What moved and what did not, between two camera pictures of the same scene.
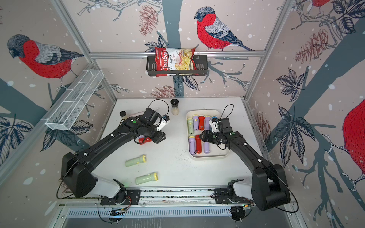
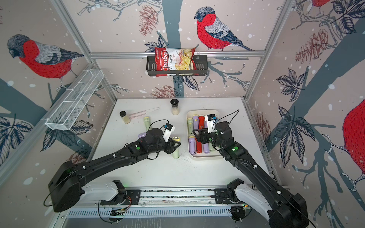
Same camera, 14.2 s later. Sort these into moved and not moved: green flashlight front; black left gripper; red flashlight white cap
Moved: black left gripper; green flashlight front
Not moved: red flashlight white cap
